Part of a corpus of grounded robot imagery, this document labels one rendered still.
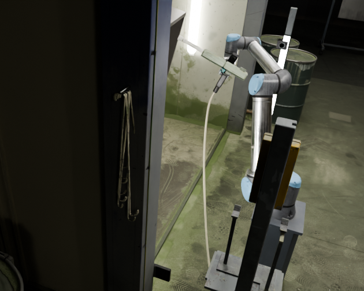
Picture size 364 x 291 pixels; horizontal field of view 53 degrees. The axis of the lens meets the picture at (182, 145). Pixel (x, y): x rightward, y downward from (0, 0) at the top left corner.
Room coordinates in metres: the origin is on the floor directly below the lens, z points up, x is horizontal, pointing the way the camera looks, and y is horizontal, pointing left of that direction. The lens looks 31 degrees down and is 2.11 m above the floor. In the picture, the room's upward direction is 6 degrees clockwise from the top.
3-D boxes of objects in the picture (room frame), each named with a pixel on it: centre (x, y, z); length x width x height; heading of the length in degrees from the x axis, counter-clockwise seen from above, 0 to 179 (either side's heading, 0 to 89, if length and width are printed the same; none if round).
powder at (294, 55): (4.54, -1.26, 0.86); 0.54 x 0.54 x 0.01
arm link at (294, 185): (1.80, -0.64, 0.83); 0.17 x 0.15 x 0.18; 105
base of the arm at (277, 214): (1.80, -0.65, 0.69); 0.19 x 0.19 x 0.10
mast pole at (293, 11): (3.08, -0.77, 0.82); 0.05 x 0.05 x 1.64; 73
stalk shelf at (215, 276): (1.12, -0.34, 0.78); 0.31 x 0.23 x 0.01; 73
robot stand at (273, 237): (1.80, -0.65, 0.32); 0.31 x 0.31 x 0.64; 73
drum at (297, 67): (4.54, -1.26, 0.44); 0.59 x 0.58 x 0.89; 178
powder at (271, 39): (5.19, -1.19, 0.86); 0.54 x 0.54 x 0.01
